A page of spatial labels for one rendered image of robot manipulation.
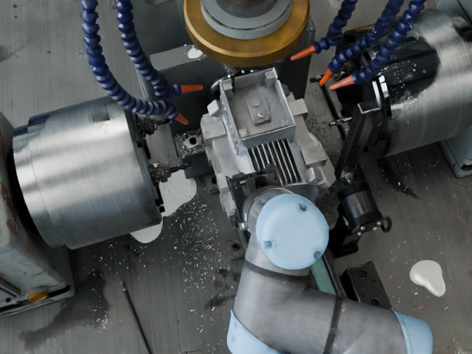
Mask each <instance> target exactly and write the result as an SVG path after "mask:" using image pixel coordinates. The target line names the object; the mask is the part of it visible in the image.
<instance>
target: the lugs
mask: <svg viewBox="0 0 472 354"><path fill-rule="evenodd" d="M281 85H282V88H283V91H284V94H285V96H286V97H288V96H289V95H290V92H289V89H288V86H287V85H285V84H281ZM207 109H208V111H209V115H210V116H212V117H219V116H220V115H221V114H222V113H223V108H222V106H221V101H220V100H214V101H213V102H212V103H210V104H209V105H208V106H207ZM303 173H304V176H305V178H306V181H307V183H308V184H314V185H315V184H317V183H319V182H320V181H322V180H323V177H322V174H321V171H320V169H317V168H313V167H311V168H309V169H308V170H307V171H304V172H303Z"/></svg>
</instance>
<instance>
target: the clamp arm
mask: <svg viewBox="0 0 472 354"><path fill-rule="evenodd" d="M379 111H380V106H379V104H378V102H377V100H376V99H371V100H367V101H365V102H361V103H358V104H357V106H356V110H355V114H354V116H353V120H352V122H351V125H350V128H349V131H348V134H347V136H346V140H345V143H344V145H343V149H342V151H341V155H340V157H339V161H338V164H337V166H336V170H335V172H334V175H335V176H336V179H337V181H343V182H344V178H343V176H345V179H348V178H350V177H352V178H353V175H354V171H355V168H356V166H357V165H358V162H359V159H360V157H361V154H362V151H363V150H364V147H365V145H366V142H367V139H368V138H369V135H370V133H371V130H372V128H373V125H374V123H375V121H376V118H377V116H378V113H379ZM347 174H350V177H349V175H347Z"/></svg>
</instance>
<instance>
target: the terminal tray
mask: <svg viewBox="0 0 472 354"><path fill-rule="evenodd" d="M269 72H272V74H273V75H272V76H271V77H269V76H268V73H269ZM227 83H229V84H230V87H226V86H225V85H226V84H227ZM231 83H232V80H231V79H227V80H224V81H220V82H219V84H220V92H221V95H220V101H221V106H222V108H223V114H224V117H225V120H226V125H227V126H228V130H229V131H230V137H231V138H232V143H234V148H235V150H236V155H237V156H238V155H239V156H240V157H242V156H244V155H246V154H247V150H248V151H249V153H250V152H251V148H253V149H254V150H256V146H258V148H261V146H262V144H263V146H264V147H266V144H267V143H268V144H269V145H271V143H272V141H273V142H274V144H276V142H277V140H278V142H279V143H281V141H282V139H283V141H284V143H286V140H287V138H288V141H289V143H293V142H294V136H295V133H296V122H295V120H294V116H293V114H292V112H291V109H290V106H289V103H288V102H287V98H286V96H285V94H284V91H283V88H282V85H281V83H280V80H277V73H276V70H275V68H274V67H273V68H270V69H266V70H262V71H259V72H254V73H251V74H246V75H243V76H240V77H235V93H233V92H232V86H231ZM285 119H290V122H289V123H286V122H285ZM242 131H246V132H247V133H246V134H245V135H242Z"/></svg>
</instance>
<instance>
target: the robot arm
mask: <svg viewBox="0 0 472 354"><path fill-rule="evenodd" d="M273 171H274V174H275V176H274V174H273ZM225 179H226V182H227V185H228V189H229V191H230V194H231V196H232V200H233V201H234V202H235V207H236V208H235V214H234V215H233V216H229V218H230V222H231V226H232V227H234V228H240V230H243V231H249V232H250V233H251V235H250V238H249V243H248V247H247V252H246V256H245V261H244V266H243V269H242V275H241V278H240V283H239V287H238V290H237V295H236V298H235V304H234V306H233V307H232V309H231V319H230V326H229V330H228V336H227V343H228V348H229V349H230V351H231V352H232V354H291V353H295V354H432V351H433V335H432V332H431V328H430V327H429V326H428V325H427V324H426V323H425V322H424V321H423V320H419V319H416V318H414V317H410V316H408V315H403V314H401V313H398V312H397V311H396V310H393V309H390V308H389V309H385V308H380V307H377V306H373V305H369V304H366V303H362V302H359V301H354V300H351V299H347V298H344V297H340V296H336V295H334V294H329V293H327V292H323V291H319V290H316V289H311V288H308V287H306V285H307V281H308V275H309V271H310V266H311V265H312V264H314V263H315V262H316V261H317V260H318V259H319V258H320V257H321V255H323V253H324V252H325V249H326V248H327V244H328V240H329V228H328V225H327V222H326V220H325V218H324V216H323V215H322V213H321V212H320V210H319V209H318V208H317V207H316V206H315V205H314V204H313V203H312V202H311V201H310V200H308V199H306V198H305V197H302V196H300V195H296V194H294V193H292V192H290V191H288V190H287V189H285V188H283V187H282V185H281V182H280V177H279V174H278V172H277V167H276V165H274V164H270V163H268V168H265V169H261V170H258V171H254V172H251V173H247V174H245V173H243V172H241V173H239V174H236V175H233V176H232V178H229V177H228V176H225Z"/></svg>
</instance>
